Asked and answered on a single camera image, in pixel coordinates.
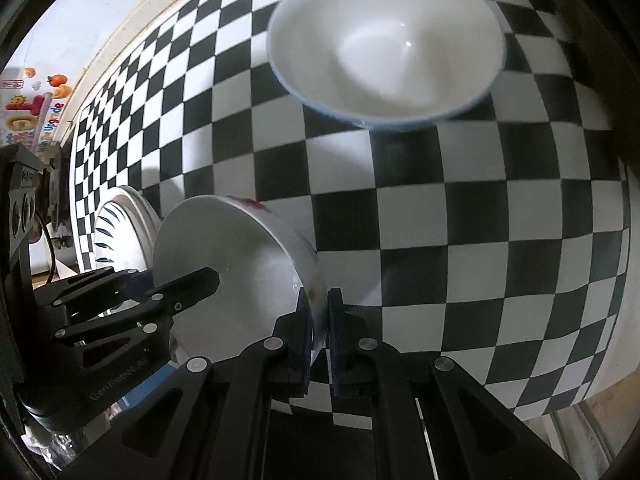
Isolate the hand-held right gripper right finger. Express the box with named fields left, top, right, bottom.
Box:
left=326, top=288, right=581, bottom=480

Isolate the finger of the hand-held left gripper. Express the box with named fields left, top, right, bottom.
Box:
left=34, top=266, right=152, bottom=322
left=20, top=266, right=221, bottom=412

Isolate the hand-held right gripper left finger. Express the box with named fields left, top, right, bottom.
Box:
left=60, top=287, right=314, bottom=480

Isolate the white bowl floral print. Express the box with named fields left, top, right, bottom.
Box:
left=152, top=194, right=321, bottom=368

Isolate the white plate dark striped rim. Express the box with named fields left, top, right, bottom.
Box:
left=94, top=199, right=152, bottom=272

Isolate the white plate grey floral print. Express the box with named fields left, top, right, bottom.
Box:
left=107, top=185, right=163, bottom=233

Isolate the white bowl blue rim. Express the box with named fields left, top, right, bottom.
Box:
left=266, top=0, right=508, bottom=133

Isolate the black and white checkered cloth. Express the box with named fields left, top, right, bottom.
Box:
left=70, top=0, right=628, bottom=423

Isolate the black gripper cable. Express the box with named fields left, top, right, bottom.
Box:
left=37, top=205, right=57, bottom=282

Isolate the colourful wall sticker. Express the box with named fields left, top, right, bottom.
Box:
left=0, top=65, right=76, bottom=153

